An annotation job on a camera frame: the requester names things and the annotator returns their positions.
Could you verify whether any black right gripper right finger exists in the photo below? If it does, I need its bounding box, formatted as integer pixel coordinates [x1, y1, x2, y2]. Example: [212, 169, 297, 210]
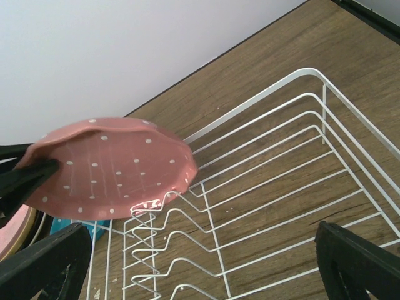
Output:
[314, 221, 399, 299]

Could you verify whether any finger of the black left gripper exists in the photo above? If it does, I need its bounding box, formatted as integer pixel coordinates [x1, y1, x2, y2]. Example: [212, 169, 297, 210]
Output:
[0, 143, 30, 163]
[1, 159, 59, 219]

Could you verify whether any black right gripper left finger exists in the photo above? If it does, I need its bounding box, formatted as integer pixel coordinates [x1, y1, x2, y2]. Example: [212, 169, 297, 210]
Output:
[1, 222, 92, 299]

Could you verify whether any teal plate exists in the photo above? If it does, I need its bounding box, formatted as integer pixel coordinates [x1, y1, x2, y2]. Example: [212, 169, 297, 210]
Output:
[49, 217, 110, 241]

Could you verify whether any dark striped rim plate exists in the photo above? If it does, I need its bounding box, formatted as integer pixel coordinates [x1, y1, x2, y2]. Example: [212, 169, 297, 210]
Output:
[26, 211, 53, 246]

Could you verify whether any yellow plate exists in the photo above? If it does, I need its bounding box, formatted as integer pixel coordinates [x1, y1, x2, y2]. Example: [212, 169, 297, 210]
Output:
[0, 207, 37, 261]

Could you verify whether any dark pink scalloped plate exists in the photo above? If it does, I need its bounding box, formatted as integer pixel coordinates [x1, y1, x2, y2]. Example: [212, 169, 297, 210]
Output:
[17, 117, 198, 221]

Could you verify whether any light pink plate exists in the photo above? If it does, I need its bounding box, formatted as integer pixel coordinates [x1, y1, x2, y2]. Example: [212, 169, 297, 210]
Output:
[1, 205, 32, 259]

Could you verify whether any white wire dish rack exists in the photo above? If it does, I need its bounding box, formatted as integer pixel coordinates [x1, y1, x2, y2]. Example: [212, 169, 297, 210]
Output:
[81, 68, 399, 299]

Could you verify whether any black front mounting rail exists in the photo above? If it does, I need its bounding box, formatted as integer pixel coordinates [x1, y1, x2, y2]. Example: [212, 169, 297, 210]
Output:
[332, 0, 399, 44]

